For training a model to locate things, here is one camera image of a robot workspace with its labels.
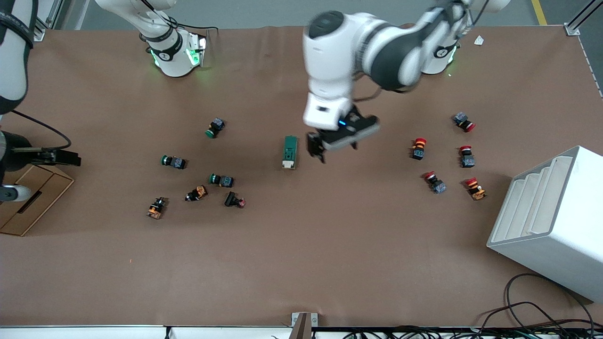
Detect green terminal block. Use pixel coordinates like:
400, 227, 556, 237
282, 136, 299, 170

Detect brown cardboard box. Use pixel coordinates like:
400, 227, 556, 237
0, 162, 75, 237

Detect brown paper table cover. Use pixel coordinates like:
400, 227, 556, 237
0, 24, 603, 329

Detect black button pink cap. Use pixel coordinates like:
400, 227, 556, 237
224, 191, 247, 209

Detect red button orange body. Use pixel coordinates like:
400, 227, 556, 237
464, 177, 488, 202

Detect white slotted rack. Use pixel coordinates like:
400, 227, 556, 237
486, 145, 603, 303

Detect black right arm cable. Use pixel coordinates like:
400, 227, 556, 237
9, 109, 73, 151

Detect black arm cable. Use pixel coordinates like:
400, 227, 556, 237
9, 109, 73, 151
353, 84, 384, 103

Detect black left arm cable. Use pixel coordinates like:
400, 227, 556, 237
353, 84, 384, 103

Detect aluminium frame profile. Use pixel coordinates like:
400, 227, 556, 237
564, 0, 603, 36
28, 0, 65, 42

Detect black base cable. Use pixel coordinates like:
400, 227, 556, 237
163, 18, 220, 32

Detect grey metal table bracket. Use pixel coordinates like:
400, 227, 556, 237
291, 312, 319, 339

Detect white table edge rail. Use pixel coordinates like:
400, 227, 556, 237
0, 324, 293, 339

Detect black cable bundle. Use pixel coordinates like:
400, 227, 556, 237
339, 324, 603, 339

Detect black looped cable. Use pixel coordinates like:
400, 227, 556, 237
476, 273, 597, 333

